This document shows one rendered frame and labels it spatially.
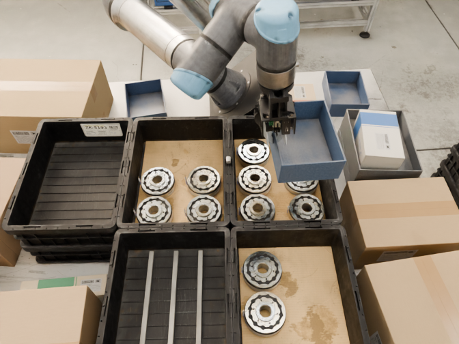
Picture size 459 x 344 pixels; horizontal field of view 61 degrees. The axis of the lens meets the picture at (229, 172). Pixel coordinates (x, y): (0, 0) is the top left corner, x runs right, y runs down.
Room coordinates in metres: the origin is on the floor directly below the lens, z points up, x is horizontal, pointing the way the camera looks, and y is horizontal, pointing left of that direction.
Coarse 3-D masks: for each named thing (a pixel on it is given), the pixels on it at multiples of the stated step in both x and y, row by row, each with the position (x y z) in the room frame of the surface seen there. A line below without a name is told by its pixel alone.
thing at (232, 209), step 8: (232, 136) 0.79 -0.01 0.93; (232, 144) 0.76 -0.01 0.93; (232, 152) 0.72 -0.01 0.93; (232, 160) 0.69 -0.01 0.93; (232, 168) 0.67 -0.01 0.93; (232, 176) 0.64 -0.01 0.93; (232, 184) 0.61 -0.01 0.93; (232, 192) 0.59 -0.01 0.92; (336, 192) 0.58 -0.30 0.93; (232, 200) 0.56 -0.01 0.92; (336, 200) 0.56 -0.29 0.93; (232, 208) 0.53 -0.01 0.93; (336, 208) 0.53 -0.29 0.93; (232, 216) 0.51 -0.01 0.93; (232, 224) 0.48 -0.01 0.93; (240, 224) 0.48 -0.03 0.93; (248, 224) 0.48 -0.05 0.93; (256, 224) 0.48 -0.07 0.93; (264, 224) 0.48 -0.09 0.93; (272, 224) 0.48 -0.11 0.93; (280, 224) 0.48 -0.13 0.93; (288, 224) 0.48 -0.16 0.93; (296, 224) 0.48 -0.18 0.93; (304, 224) 0.48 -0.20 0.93; (312, 224) 0.48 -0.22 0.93; (320, 224) 0.48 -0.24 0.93; (328, 224) 0.48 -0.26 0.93; (336, 224) 0.48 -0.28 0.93
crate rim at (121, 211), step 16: (224, 128) 0.82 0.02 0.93; (224, 144) 0.76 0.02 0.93; (128, 160) 0.69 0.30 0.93; (224, 160) 0.69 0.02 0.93; (128, 176) 0.64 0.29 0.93; (224, 176) 0.64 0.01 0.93; (224, 192) 0.58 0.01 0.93; (224, 208) 0.53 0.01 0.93; (128, 224) 0.48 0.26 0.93; (144, 224) 0.48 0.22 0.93; (160, 224) 0.48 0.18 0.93; (176, 224) 0.48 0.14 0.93; (208, 224) 0.48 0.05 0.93; (224, 224) 0.48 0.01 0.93
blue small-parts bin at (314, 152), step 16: (304, 112) 0.72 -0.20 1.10; (320, 112) 0.72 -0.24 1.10; (304, 128) 0.69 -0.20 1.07; (320, 128) 0.69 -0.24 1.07; (272, 144) 0.61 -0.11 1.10; (288, 144) 0.63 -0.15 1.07; (304, 144) 0.64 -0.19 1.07; (320, 144) 0.64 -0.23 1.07; (336, 144) 0.59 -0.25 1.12; (288, 160) 0.58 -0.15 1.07; (304, 160) 0.58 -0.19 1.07; (320, 160) 0.58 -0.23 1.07; (336, 160) 0.53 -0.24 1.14; (288, 176) 0.52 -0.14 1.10; (304, 176) 0.52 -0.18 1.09; (320, 176) 0.53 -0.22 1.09; (336, 176) 0.53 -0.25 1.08
